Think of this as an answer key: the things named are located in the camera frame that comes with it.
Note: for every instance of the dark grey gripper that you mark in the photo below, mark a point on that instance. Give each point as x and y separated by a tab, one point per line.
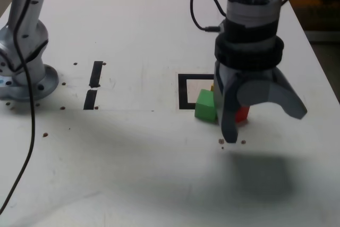
249	75

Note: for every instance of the red cube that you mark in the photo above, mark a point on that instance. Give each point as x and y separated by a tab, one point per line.
242	114

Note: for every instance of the green cube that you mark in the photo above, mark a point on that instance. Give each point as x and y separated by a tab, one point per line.
204	106

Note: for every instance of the black tape square outline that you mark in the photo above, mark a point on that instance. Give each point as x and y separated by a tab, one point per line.
182	91

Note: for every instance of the black tape strip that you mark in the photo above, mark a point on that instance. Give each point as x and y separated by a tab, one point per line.
95	74

